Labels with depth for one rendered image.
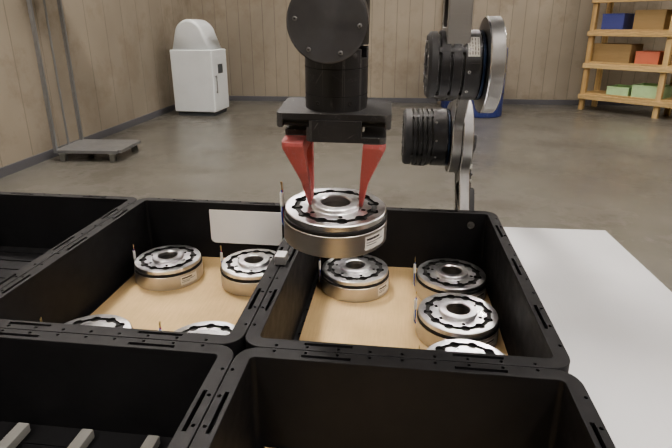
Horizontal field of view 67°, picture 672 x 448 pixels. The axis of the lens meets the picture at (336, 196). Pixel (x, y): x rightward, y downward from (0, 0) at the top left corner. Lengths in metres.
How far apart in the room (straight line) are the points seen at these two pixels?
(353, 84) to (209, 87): 7.03
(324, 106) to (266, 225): 0.44
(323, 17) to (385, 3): 8.30
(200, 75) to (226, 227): 6.65
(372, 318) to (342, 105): 0.36
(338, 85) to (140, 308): 0.48
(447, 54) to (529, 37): 7.90
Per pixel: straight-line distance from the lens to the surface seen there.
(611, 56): 8.66
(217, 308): 0.76
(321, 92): 0.45
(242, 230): 0.88
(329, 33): 0.37
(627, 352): 1.00
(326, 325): 0.70
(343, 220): 0.48
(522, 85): 9.00
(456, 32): 1.09
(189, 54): 7.53
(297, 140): 0.46
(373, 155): 0.46
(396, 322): 0.71
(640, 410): 0.88
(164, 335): 0.53
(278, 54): 8.85
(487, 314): 0.70
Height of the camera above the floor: 1.21
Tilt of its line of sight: 18 degrees down
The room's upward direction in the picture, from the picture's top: straight up
